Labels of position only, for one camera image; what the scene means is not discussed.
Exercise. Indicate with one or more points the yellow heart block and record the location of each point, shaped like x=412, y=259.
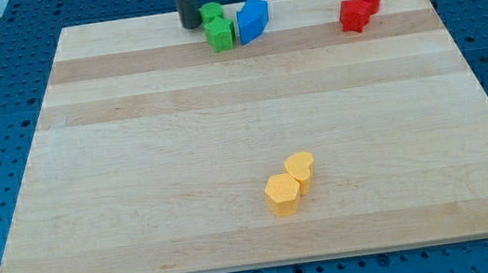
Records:
x=301, y=167

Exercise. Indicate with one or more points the yellow hexagon block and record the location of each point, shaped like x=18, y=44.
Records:
x=282, y=194

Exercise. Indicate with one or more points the light wooden board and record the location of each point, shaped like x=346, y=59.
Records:
x=152, y=152

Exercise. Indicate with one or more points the green star block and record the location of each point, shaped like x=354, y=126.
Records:
x=220, y=34

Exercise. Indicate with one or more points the blue angled block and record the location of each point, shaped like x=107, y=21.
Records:
x=253, y=18

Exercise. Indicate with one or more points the green cylinder block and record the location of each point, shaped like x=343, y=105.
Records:
x=210, y=11

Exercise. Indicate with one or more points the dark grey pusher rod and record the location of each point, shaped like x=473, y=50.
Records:
x=188, y=13

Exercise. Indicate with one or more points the red star block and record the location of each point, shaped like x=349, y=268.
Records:
x=355, y=15

